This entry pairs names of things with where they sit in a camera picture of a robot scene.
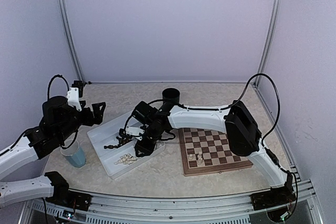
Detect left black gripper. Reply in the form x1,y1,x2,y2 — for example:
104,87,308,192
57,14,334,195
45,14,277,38
56,100,105,142

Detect white plastic tray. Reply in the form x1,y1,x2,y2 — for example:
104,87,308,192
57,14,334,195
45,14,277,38
87,112,165,179

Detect wooden chess board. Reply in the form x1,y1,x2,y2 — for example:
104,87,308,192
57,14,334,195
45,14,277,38
178,128,253,176

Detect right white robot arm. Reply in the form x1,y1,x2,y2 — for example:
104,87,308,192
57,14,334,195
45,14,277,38
131,99,298,209

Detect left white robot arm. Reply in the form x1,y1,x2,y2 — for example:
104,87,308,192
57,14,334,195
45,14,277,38
1,96,106,208

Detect white chess pieces pile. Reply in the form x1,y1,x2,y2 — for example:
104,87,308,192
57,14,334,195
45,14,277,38
114,153,139,165

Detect dark chess pieces pile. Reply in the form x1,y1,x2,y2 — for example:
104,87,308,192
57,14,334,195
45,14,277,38
103,135,133,150

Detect light blue pitcher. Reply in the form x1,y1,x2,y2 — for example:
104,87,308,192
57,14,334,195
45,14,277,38
60,140,86,168

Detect dark green cup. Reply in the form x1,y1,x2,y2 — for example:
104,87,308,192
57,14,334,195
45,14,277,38
162,88,180,105

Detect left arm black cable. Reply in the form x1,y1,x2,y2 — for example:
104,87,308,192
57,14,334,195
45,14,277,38
47,74,71,101

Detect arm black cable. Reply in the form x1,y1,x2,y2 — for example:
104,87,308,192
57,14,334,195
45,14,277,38
47,74,71,101
240,73,281,156

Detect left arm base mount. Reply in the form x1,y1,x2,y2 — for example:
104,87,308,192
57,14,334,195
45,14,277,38
46,190,92,211

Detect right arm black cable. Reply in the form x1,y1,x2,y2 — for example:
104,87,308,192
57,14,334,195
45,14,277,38
240,73,281,156

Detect left aluminium frame post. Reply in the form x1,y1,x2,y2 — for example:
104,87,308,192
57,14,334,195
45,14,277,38
57,0,86,82

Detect aluminium frame post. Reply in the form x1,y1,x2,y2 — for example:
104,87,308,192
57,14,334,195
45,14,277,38
57,0,86,82
257,0,281,73

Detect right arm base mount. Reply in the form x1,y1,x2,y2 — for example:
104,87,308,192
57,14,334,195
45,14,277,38
250,191,297,211

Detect aluminium front rail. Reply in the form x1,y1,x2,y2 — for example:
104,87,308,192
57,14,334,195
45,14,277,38
18,179,323,224

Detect right aluminium frame post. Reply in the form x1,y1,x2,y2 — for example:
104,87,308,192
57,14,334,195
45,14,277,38
257,0,281,73

